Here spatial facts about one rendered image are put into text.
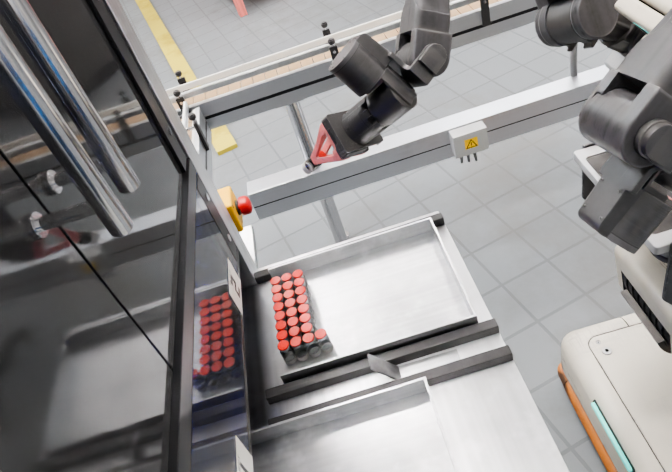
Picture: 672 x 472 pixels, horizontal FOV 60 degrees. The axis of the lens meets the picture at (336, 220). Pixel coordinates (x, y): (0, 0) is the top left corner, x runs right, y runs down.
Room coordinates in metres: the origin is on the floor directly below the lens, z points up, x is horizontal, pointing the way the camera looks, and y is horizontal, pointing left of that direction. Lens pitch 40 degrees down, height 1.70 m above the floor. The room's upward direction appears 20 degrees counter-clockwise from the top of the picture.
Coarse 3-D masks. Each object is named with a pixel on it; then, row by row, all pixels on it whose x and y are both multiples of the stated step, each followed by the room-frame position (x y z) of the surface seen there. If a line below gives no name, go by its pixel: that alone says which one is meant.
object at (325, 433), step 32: (416, 384) 0.50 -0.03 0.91; (320, 416) 0.51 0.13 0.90; (352, 416) 0.51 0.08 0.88; (384, 416) 0.49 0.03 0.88; (416, 416) 0.47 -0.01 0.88; (256, 448) 0.51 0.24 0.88; (288, 448) 0.49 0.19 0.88; (320, 448) 0.47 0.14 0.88; (352, 448) 0.45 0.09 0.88; (384, 448) 0.44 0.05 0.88; (416, 448) 0.42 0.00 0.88; (448, 448) 0.39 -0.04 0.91
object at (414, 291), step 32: (416, 224) 0.84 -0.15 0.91; (320, 256) 0.85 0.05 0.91; (352, 256) 0.84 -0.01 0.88; (384, 256) 0.81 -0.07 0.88; (416, 256) 0.79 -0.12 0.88; (448, 256) 0.73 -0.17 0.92; (320, 288) 0.79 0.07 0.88; (352, 288) 0.76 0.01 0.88; (384, 288) 0.74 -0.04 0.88; (416, 288) 0.71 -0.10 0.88; (448, 288) 0.68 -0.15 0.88; (320, 320) 0.71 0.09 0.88; (352, 320) 0.69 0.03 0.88; (384, 320) 0.66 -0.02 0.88; (416, 320) 0.64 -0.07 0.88; (448, 320) 0.62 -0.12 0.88; (352, 352) 0.60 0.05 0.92
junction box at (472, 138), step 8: (464, 128) 1.60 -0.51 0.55; (472, 128) 1.58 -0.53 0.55; (480, 128) 1.56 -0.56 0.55; (456, 136) 1.57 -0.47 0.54; (464, 136) 1.56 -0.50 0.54; (472, 136) 1.56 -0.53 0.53; (480, 136) 1.56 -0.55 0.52; (456, 144) 1.56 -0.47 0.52; (464, 144) 1.56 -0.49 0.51; (472, 144) 1.56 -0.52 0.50; (480, 144) 1.56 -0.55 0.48; (488, 144) 1.56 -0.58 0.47; (456, 152) 1.56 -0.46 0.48; (464, 152) 1.56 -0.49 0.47; (472, 152) 1.56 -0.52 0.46
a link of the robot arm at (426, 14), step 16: (416, 0) 0.78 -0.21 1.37; (432, 0) 0.78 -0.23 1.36; (448, 0) 0.78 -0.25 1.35; (416, 16) 0.77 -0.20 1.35; (432, 16) 0.76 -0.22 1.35; (448, 16) 0.77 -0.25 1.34; (400, 32) 0.80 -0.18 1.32; (416, 32) 0.75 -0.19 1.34; (432, 32) 0.75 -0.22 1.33; (448, 32) 0.76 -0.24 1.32; (400, 48) 0.79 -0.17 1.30; (416, 48) 0.74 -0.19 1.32; (448, 48) 0.74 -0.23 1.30; (448, 64) 0.73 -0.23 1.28
